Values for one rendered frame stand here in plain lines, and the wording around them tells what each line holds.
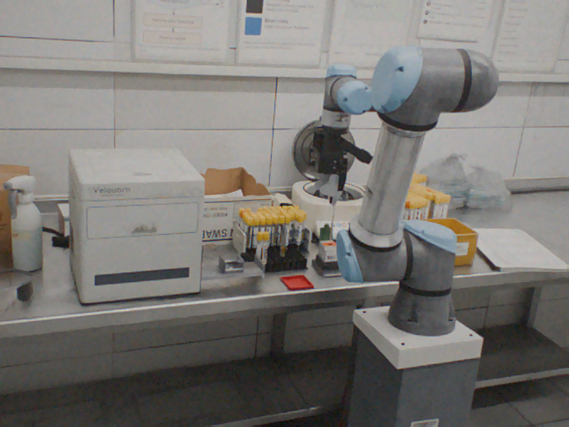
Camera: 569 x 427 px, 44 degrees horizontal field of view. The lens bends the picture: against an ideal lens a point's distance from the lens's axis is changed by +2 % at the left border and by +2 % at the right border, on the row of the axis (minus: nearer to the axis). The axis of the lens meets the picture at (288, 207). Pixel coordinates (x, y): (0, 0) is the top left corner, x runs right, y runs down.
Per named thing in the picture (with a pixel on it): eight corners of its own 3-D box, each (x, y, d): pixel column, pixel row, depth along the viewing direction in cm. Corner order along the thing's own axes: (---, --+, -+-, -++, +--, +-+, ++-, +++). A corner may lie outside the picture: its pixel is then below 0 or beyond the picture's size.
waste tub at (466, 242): (434, 268, 199) (439, 235, 196) (410, 250, 211) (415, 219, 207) (474, 265, 204) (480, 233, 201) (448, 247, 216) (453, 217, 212)
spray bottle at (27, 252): (8, 277, 172) (2, 182, 164) (7, 262, 180) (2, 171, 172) (44, 274, 175) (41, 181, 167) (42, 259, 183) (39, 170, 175)
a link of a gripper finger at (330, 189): (316, 206, 183) (318, 172, 180) (336, 205, 185) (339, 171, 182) (320, 209, 180) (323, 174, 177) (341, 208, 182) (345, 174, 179)
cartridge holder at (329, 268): (323, 277, 187) (324, 264, 186) (311, 263, 195) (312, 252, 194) (341, 275, 189) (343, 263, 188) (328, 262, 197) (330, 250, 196)
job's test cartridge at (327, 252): (323, 268, 189) (325, 247, 187) (317, 262, 193) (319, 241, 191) (336, 268, 190) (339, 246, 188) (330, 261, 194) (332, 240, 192)
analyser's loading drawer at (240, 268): (185, 285, 170) (186, 266, 169) (179, 274, 176) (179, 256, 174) (264, 279, 178) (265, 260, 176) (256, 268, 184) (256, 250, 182)
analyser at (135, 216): (80, 306, 161) (79, 181, 151) (69, 258, 185) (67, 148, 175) (211, 293, 172) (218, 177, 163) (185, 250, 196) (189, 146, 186)
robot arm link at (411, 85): (405, 293, 153) (479, 65, 121) (339, 296, 150) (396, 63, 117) (389, 257, 162) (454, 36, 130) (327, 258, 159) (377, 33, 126)
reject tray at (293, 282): (290, 291, 177) (290, 287, 177) (279, 279, 183) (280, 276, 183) (313, 288, 180) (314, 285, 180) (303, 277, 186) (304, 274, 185)
